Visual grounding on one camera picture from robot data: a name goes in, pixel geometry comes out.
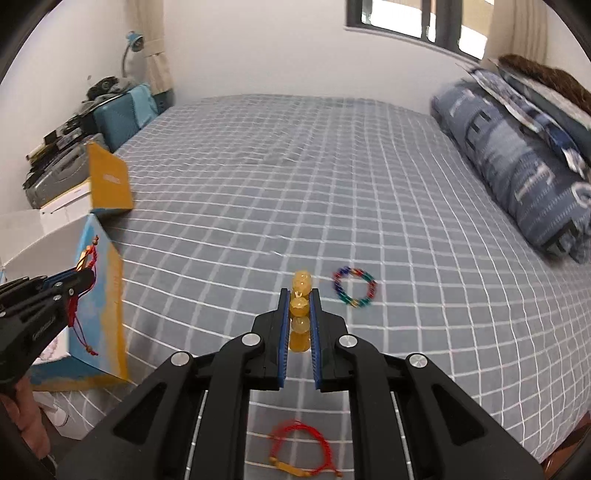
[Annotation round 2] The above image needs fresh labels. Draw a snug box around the red string bracelet gold tube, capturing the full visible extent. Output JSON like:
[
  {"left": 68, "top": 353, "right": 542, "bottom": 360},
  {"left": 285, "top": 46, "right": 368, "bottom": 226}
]
[{"left": 68, "top": 235, "right": 99, "bottom": 356}]

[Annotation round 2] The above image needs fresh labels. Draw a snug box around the yellow amber bead bracelet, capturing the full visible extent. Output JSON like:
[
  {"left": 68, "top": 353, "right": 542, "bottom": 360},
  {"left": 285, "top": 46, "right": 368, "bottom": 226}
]
[{"left": 288, "top": 269, "right": 315, "bottom": 355}]

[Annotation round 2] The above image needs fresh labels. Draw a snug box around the person's hand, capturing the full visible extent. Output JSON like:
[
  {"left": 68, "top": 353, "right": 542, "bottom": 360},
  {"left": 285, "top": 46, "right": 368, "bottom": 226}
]
[{"left": 1, "top": 377, "right": 50, "bottom": 459}]

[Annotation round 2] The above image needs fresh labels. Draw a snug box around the white cardboard storage box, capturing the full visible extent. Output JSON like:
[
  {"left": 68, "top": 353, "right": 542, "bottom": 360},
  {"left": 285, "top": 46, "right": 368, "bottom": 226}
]
[{"left": 1, "top": 141, "right": 133, "bottom": 392}]

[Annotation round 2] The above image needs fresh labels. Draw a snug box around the grey hard suitcase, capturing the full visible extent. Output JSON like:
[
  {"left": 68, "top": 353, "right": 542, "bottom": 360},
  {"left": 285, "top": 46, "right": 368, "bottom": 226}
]
[{"left": 23, "top": 133, "right": 108, "bottom": 209}]

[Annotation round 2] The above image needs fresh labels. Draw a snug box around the grey checked bed sheet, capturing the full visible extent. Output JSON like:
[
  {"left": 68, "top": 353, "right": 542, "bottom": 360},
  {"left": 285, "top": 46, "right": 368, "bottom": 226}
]
[{"left": 60, "top": 95, "right": 590, "bottom": 460}]

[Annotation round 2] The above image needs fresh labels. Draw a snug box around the teal suitcase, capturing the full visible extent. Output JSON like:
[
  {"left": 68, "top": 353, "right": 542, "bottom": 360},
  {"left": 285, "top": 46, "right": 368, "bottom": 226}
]
[{"left": 92, "top": 84, "right": 158, "bottom": 152}]

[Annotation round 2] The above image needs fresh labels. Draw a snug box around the blue desk lamp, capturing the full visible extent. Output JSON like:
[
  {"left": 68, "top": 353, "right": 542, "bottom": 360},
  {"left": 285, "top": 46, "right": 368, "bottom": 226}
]
[{"left": 121, "top": 31, "right": 144, "bottom": 78}]

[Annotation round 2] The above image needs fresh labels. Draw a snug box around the blue grey folded duvet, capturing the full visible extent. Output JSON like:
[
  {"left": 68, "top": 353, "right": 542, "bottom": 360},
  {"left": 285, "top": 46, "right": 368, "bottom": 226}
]
[{"left": 431, "top": 80, "right": 590, "bottom": 264}]

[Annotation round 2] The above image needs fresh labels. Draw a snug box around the beige curtain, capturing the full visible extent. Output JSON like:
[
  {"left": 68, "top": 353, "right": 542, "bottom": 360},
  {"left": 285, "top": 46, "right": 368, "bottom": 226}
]
[{"left": 125, "top": 0, "right": 173, "bottom": 95}]

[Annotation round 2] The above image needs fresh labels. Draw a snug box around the grey checked pillow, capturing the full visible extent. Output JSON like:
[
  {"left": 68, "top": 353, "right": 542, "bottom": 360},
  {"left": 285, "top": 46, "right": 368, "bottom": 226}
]
[{"left": 498, "top": 63, "right": 590, "bottom": 164}]

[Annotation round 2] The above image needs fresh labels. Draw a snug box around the dark framed window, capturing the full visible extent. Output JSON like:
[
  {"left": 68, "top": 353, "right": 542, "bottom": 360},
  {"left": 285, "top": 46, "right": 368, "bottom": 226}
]
[{"left": 346, "top": 0, "right": 494, "bottom": 60}]

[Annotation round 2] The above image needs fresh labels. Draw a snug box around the brown blanket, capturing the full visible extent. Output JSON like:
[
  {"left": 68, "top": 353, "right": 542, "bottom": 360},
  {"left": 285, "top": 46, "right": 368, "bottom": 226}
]
[{"left": 499, "top": 54, "right": 591, "bottom": 114}]

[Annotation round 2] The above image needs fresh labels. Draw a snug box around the pink bead bracelet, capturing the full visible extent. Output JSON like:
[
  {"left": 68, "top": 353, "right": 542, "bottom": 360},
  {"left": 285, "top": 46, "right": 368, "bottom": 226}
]
[{"left": 38, "top": 336, "right": 63, "bottom": 363}]

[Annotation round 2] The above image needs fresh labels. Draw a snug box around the multicolour glass bead bracelet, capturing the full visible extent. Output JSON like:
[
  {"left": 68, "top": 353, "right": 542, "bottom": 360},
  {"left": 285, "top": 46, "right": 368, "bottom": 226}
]
[{"left": 331, "top": 267, "right": 379, "bottom": 309}]

